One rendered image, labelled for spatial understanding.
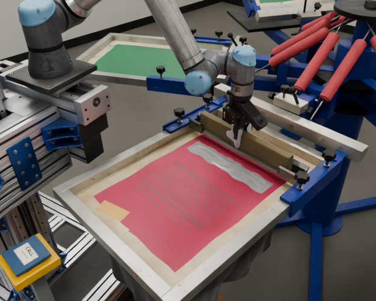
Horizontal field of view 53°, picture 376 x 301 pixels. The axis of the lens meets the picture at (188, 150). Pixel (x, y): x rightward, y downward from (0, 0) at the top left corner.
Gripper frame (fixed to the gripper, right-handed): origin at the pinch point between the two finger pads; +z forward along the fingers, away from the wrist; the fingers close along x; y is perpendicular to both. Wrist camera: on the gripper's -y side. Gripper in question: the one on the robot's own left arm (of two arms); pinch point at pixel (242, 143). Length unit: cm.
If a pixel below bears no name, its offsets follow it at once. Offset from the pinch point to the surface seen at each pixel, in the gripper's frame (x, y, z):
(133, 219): 48.2, 2.5, 5.3
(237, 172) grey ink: 9.2, -5.7, 5.0
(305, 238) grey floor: -64, -4, 101
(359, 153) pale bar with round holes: -21.0, -33.5, -2.3
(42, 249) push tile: 74, 10, 4
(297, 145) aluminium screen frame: -15.6, -13.4, 1.9
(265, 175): 2.8, -13.2, 5.4
